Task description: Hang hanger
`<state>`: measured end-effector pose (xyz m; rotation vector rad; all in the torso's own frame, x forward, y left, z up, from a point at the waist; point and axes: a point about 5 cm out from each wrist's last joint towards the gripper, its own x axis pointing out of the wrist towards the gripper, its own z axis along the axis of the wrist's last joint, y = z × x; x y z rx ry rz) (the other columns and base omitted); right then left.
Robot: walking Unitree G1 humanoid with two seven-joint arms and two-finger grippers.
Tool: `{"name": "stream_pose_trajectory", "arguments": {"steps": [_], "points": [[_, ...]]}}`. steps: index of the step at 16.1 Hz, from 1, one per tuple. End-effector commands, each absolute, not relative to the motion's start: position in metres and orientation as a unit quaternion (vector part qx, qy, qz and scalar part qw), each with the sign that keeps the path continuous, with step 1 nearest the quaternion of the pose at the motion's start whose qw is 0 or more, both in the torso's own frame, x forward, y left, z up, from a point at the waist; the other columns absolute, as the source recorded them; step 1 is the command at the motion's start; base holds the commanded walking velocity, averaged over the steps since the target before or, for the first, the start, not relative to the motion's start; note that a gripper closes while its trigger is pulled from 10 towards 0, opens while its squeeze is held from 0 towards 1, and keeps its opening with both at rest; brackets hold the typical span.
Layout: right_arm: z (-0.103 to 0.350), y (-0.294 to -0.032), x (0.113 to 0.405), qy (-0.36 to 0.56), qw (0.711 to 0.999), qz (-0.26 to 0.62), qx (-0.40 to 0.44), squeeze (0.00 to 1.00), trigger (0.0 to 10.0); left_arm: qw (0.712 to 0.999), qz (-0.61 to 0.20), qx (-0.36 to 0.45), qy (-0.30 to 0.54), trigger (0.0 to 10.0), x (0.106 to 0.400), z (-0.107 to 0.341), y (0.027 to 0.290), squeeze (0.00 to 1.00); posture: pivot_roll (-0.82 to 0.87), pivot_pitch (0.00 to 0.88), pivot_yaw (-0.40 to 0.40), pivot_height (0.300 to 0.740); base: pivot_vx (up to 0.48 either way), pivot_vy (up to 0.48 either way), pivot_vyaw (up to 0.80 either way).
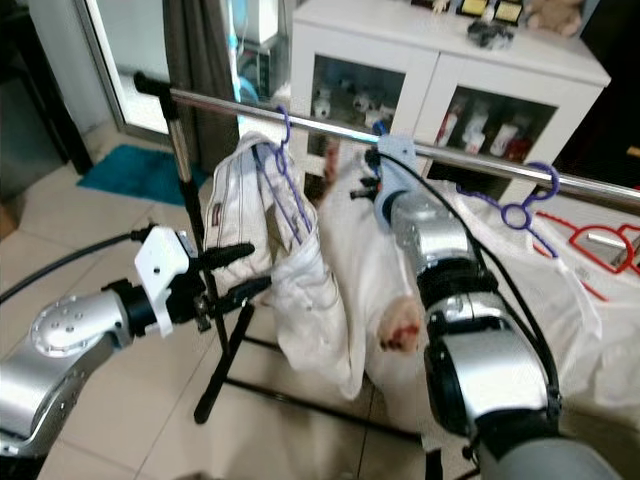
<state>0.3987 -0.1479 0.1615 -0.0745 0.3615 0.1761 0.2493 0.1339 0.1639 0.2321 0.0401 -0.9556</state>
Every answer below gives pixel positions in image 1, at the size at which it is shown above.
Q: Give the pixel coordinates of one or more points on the glass door white frame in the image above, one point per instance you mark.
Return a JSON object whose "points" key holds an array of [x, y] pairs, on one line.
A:
{"points": [[130, 60]]}

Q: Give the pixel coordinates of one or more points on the dark curtain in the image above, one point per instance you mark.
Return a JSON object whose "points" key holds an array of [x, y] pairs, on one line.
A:
{"points": [[200, 40]]}

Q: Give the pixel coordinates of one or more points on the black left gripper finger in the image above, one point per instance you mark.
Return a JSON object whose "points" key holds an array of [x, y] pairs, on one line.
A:
{"points": [[240, 294], [225, 257]]}

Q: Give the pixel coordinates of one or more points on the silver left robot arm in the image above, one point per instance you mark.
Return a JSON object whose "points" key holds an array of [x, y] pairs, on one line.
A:
{"points": [[75, 340]]}

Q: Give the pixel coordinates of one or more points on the black clothes rack stand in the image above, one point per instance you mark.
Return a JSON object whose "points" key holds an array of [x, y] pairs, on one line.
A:
{"points": [[180, 160]]}

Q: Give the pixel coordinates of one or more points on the teal floor mat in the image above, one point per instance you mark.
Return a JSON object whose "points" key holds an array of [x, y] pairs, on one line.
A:
{"points": [[130, 175]]}

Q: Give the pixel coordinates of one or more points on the white water dispenser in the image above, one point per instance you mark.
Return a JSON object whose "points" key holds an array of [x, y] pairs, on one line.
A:
{"points": [[255, 50]]}

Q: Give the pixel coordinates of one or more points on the purple plastic hanger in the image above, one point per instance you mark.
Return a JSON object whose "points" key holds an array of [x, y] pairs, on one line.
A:
{"points": [[282, 148], [553, 180]]}

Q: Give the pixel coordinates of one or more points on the white glass-door cabinet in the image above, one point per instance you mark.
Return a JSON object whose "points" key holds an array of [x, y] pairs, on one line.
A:
{"points": [[370, 40]]}

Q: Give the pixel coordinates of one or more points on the yellow picture frame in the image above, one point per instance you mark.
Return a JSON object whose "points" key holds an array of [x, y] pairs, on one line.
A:
{"points": [[474, 6], [510, 10]]}

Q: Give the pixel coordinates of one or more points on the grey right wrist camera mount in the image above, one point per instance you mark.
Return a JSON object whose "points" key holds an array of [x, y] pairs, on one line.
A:
{"points": [[398, 175]]}

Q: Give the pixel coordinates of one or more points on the dark grey cabinet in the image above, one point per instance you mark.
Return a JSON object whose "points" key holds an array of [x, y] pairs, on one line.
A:
{"points": [[40, 130]]}

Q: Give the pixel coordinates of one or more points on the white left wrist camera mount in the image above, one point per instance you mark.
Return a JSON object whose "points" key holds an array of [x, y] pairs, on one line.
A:
{"points": [[165, 265]]}

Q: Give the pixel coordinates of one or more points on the white garment plaid cuffs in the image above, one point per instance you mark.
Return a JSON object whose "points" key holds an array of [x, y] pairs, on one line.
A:
{"points": [[360, 260]]}

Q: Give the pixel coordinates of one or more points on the brown teddy bear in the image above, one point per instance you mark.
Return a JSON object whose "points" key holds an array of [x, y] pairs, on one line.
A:
{"points": [[555, 15]]}

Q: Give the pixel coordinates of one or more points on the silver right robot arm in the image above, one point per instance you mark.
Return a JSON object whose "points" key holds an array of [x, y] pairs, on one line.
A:
{"points": [[435, 235]]}

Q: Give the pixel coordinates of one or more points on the red plastic hanger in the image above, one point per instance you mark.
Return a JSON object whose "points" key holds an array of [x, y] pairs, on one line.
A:
{"points": [[573, 236]]}

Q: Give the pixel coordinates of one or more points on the black toy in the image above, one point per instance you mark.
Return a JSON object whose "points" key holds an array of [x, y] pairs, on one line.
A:
{"points": [[492, 35]]}

